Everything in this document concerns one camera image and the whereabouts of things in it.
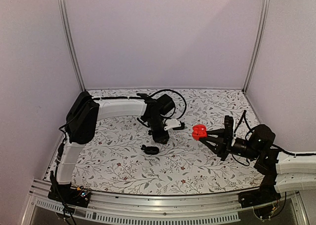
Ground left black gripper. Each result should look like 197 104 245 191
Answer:
146 116 170 145

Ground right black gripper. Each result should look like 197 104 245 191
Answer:
199 128 260 161

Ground red earbud charging case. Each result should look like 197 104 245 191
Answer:
192 124 208 141

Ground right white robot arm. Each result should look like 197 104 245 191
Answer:
192 115 316 203

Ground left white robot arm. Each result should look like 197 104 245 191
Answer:
50 91 181 202

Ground black earbud charging case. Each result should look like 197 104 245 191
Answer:
144 146 159 155

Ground floral patterned table mat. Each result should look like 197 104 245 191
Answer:
72 89 263 195

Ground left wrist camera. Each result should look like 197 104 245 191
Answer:
164 119 185 131

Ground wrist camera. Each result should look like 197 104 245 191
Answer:
224 115 235 147
164 119 185 131

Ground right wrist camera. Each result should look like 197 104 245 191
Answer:
224 115 235 147

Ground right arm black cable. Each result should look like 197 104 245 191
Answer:
232 110 257 166

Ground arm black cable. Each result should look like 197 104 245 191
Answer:
149 89 188 121
232 110 257 166

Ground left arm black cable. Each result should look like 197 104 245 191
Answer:
149 89 188 121

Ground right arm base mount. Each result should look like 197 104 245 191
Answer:
238 174 281 208

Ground aluminium front rail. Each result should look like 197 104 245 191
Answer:
21 180 312 225

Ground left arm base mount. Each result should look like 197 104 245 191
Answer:
48 171 91 208

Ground right aluminium frame post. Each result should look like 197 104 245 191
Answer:
242 0 270 95

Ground aluminium frame post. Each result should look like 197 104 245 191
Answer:
242 0 270 95
58 0 86 91

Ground left aluminium frame post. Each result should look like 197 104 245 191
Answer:
58 0 86 91

